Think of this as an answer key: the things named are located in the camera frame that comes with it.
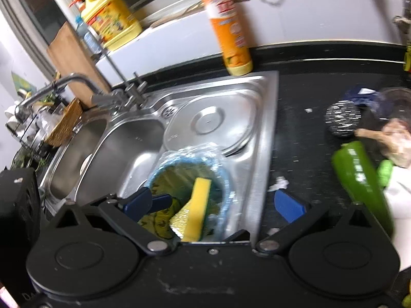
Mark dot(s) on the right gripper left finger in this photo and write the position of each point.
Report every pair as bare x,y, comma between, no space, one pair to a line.
123,216

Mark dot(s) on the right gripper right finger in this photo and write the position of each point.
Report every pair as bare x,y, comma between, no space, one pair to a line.
301,217

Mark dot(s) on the yellow green sponge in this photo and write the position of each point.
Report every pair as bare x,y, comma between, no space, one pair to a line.
188,223

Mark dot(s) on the large green pepper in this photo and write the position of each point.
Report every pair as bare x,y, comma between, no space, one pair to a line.
358,177

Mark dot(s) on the white paper scrap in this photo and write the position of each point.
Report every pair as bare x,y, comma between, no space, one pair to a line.
280,183

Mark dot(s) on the stainless steel sink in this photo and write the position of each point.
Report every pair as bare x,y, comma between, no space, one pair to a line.
115,153

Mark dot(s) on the blue bin with plastic liner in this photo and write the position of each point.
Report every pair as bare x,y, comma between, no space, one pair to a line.
175,173

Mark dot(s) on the small green toy broccoli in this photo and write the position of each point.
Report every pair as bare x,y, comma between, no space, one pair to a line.
384,172

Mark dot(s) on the dish drying rack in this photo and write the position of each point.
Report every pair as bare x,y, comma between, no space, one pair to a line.
31,133

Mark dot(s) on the wicker basket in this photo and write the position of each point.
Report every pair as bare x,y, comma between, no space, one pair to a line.
64,128

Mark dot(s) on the steel wool ball on counter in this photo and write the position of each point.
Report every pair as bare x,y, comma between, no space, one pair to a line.
342,118

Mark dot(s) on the main sink faucet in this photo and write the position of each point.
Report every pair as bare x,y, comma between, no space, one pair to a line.
97,97

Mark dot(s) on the round sink lid cover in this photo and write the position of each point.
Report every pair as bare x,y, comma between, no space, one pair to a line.
226,119

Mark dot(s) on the thin drinking water tap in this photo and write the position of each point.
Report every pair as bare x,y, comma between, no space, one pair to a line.
119,67

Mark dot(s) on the clear glass bowl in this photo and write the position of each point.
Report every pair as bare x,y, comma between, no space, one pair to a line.
395,104

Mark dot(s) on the wooden cutting board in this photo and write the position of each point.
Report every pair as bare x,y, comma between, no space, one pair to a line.
69,55

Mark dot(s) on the plastic water bottle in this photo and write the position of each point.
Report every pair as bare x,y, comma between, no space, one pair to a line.
87,37

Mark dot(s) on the orange dish soap bottle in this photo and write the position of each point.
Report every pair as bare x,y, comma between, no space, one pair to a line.
224,20

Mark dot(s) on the yellow detergent jug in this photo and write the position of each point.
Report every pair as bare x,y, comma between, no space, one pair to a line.
111,20

